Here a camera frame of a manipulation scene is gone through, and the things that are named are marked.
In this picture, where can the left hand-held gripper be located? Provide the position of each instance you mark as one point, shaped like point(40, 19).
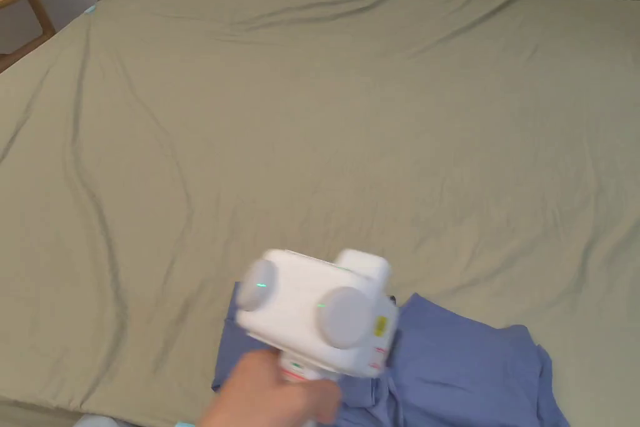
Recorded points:
point(300, 297)

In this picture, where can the blue shirt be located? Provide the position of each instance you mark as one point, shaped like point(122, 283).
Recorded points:
point(450, 372)

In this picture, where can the person's left hand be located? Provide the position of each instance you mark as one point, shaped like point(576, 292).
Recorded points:
point(270, 397)

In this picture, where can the bed with pale green sheet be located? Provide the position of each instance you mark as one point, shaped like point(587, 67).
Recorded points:
point(310, 122)

